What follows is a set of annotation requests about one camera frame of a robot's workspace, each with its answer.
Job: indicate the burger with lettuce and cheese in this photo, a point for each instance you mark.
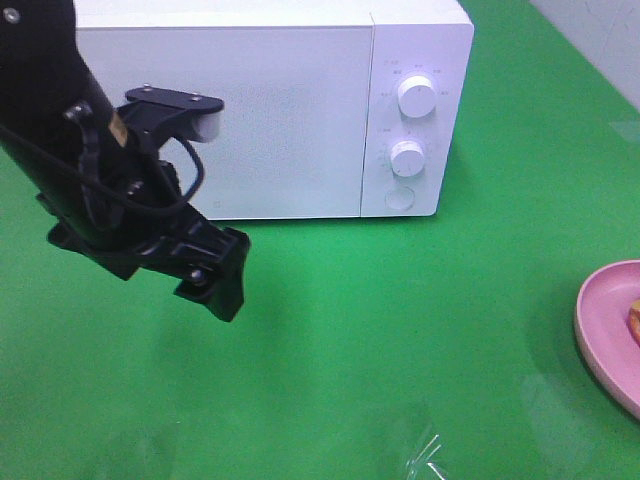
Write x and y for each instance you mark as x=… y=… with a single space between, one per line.
x=634 y=320

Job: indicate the clear tape strip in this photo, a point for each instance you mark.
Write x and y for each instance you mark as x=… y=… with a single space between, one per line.
x=423 y=464

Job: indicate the white microwave knob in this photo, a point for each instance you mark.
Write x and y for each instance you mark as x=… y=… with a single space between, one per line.
x=416 y=96
x=407 y=158

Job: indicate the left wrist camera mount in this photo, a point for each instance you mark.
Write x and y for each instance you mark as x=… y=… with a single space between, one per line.
x=156 y=115

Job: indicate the white microwave door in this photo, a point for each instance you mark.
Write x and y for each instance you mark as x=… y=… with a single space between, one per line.
x=292 y=136

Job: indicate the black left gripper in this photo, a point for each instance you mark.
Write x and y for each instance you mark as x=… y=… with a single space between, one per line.
x=124 y=209

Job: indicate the white microwave oven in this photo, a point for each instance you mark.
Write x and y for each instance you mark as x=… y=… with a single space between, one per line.
x=431 y=38

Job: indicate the pink round plate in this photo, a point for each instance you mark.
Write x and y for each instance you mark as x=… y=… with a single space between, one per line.
x=601 y=326

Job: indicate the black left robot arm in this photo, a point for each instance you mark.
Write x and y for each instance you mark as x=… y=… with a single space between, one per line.
x=42 y=74

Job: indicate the round white door button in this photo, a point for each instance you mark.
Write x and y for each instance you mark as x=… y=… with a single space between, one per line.
x=400 y=198

